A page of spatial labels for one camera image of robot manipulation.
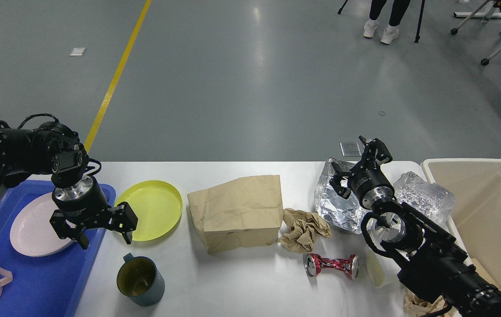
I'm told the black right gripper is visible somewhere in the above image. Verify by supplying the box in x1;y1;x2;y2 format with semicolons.
329;135;395;199

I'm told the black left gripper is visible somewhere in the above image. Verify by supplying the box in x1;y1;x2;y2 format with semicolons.
49;175;138;250

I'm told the yellow plate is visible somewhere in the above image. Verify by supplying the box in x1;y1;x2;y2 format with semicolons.
116;180;183;242

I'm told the teal mug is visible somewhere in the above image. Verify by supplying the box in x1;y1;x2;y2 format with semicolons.
116;253;165;306

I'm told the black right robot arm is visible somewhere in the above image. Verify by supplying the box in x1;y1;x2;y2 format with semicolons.
329;136;501;317

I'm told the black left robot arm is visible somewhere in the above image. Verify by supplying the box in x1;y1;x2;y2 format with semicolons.
0;114;138;249

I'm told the crumpled paper under arm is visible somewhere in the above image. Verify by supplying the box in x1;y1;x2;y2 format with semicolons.
403;289;447;317

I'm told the silver floor plate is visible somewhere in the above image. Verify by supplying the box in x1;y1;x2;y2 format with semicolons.
340;142;362;157

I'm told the silver foil bag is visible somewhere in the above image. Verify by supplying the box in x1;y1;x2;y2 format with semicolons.
313;157;367;235

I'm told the pink plate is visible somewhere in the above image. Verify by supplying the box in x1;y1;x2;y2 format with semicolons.
10;193;73;257

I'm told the blue plastic tray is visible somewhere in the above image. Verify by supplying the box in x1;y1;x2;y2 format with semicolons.
0;180;105;317

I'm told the crumpled brown paper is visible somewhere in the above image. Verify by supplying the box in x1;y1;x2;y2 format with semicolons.
278;207;332;254

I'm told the white paper cup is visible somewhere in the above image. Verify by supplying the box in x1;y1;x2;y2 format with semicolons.
366;249;397;288

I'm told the crushed red can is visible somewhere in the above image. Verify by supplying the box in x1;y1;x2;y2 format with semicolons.
303;253;360;280

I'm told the brown paper bag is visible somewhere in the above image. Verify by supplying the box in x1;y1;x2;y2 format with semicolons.
187;175;284;254

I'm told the beige plastic bin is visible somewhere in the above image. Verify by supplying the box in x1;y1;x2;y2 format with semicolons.
421;158;501;289

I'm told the person with white sneakers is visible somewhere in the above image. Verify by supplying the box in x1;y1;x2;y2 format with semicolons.
362;0;411;45

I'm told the wheeled chair base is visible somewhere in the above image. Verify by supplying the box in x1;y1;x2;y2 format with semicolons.
449;0;501;84

